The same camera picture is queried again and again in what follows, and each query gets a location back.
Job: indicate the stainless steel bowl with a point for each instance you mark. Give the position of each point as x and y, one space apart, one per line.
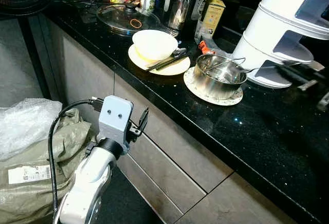
218 82

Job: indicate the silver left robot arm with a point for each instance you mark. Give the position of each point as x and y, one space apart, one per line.
92 178

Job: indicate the grey kitchen cabinet drawers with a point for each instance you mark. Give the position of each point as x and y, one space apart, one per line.
169 152

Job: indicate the white stacked kitchen appliance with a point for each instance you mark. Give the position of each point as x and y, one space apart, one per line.
280 13

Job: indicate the cream round plate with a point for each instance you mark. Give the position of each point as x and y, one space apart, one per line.
177 69

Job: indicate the dark chopsticks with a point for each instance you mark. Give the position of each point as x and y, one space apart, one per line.
167 62

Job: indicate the patterned cream plate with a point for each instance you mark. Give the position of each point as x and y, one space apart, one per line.
198 91

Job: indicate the long steel spoon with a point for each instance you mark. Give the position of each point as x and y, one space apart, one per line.
267 67

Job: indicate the white ceramic bowl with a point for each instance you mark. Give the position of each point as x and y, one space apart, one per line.
154 43

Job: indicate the small red black object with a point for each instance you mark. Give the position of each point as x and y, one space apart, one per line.
205 47

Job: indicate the glass pot lid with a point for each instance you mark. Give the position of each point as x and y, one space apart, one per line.
126 21

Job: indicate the clear bubble wrap bundle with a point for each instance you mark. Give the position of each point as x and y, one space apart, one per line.
23 124

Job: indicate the white shipping label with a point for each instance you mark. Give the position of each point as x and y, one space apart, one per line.
28 174

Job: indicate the shiny steel kettle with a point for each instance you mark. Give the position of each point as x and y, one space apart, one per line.
180 8

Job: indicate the white printed mug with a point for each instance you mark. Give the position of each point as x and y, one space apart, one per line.
148 2

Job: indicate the yellow cardboard box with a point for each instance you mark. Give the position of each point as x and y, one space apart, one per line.
213 18

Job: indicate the grey-green woven sack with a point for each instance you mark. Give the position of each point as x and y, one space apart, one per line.
31 198

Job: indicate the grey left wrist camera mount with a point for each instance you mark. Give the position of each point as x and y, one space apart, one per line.
115 116

